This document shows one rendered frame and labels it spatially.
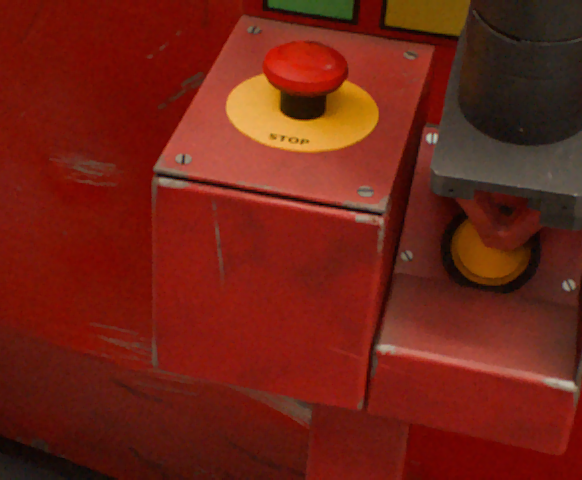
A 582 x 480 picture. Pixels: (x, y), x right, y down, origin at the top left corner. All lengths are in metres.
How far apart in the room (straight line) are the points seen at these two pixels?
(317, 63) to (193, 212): 0.09
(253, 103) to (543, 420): 0.20
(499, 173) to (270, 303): 0.13
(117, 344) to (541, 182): 0.68
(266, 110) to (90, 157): 0.45
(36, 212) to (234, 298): 0.54
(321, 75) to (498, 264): 0.13
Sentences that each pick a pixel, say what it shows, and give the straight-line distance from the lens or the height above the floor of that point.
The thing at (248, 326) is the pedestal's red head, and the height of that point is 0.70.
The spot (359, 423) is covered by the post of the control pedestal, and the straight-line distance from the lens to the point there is 0.70.
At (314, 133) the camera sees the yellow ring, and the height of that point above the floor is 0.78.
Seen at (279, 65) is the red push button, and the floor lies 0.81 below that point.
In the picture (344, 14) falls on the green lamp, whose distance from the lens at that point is 0.67.
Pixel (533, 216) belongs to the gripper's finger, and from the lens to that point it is 0.60.
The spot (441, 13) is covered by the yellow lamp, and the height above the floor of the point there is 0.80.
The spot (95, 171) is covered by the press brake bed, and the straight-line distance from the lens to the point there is 1.05.
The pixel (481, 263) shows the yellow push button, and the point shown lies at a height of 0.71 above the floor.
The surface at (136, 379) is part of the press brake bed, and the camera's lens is 1.17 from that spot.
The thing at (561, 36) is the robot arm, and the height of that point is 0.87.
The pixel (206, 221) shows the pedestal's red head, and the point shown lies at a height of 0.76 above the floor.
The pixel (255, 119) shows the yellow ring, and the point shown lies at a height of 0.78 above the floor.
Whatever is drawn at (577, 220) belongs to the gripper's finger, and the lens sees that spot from 0.54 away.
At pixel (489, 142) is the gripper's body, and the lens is 0.54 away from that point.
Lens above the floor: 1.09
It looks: 36 degrees down
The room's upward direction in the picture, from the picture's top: 4 degrees clockwise
